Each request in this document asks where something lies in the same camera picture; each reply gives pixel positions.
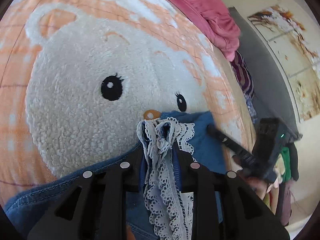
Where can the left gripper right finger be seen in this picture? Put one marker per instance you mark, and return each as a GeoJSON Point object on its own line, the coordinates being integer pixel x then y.
{"type": "Point", "coordinates": [224, 206]}

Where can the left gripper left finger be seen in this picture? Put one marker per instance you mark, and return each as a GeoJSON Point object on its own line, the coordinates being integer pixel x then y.
{"type": "Point", "coordinates": [99, 204]}

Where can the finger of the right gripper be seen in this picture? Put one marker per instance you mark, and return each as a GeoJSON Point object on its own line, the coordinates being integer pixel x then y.
{"type": "Point", "coordinates": [225, 138]}

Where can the blue denim lace-trimmed pants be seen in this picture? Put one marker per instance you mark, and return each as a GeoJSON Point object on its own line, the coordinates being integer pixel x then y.
{"type": "Point", "coordinates": [159, 210]}

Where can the person right hand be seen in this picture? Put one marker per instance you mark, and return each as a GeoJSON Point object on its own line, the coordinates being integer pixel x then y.
{"type": "Point", "coordinates": [258, 186]}

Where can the grey padded headboard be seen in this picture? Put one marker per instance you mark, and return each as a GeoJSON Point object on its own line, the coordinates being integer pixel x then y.
{"type": "Point", "coordinates": [271, 95]}

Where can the beige bed sheet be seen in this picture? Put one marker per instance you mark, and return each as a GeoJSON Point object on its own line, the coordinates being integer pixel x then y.
{"type": "Point", "coordinates": [243, 115]}

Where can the purple striped pillow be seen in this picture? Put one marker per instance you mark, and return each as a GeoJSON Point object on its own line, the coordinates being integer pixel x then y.
{"type": "Point", "coordinates": [242, 75]}

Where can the orange bear pattern blanket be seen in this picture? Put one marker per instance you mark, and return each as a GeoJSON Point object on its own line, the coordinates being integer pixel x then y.
{"type": "Point", "coordinates": [78, 75]}

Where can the pink duvet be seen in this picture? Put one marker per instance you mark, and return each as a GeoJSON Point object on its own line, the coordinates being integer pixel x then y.
{"type": "Point", "coordinates": [213, 19]}

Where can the blossom wall painting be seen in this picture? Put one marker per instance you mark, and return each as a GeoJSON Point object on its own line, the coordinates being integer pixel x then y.
{"type": "Point", "coordinates": [295, 43]}

